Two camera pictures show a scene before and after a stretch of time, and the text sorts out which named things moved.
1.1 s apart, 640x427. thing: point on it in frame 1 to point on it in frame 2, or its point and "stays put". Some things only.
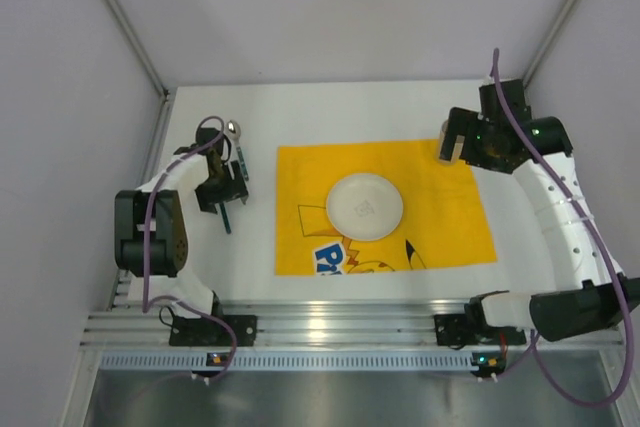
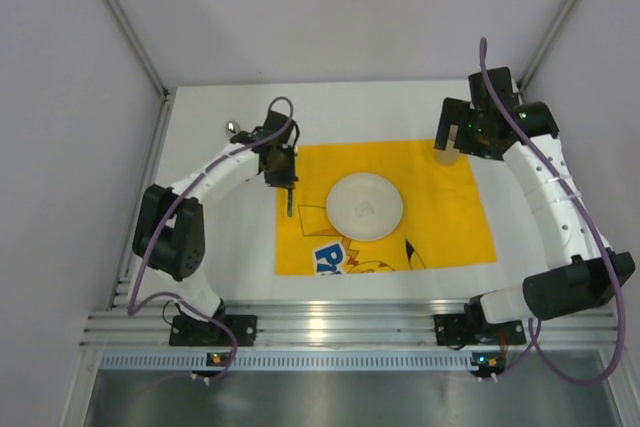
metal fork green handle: (228, 227) to (290, 201)
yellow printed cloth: (443, 222) stays put
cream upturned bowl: (364, 207) stays put
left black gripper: (222, 192) to (280, 179)
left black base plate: (200, 331) stays put
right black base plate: (460, 329) stays put
